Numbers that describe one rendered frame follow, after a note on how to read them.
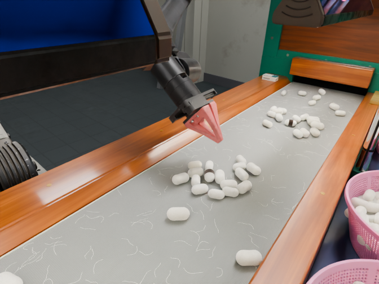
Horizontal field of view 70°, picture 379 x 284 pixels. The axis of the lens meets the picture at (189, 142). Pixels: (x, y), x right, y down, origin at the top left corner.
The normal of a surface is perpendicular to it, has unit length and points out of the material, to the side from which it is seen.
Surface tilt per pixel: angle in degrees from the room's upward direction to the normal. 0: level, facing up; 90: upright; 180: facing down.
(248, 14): 90
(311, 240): 0
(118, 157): 0
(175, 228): 0
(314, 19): 90
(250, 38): 90
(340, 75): 90
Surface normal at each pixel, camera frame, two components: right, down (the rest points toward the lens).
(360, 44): -0.61, 0.36
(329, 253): 0.04, -0.88
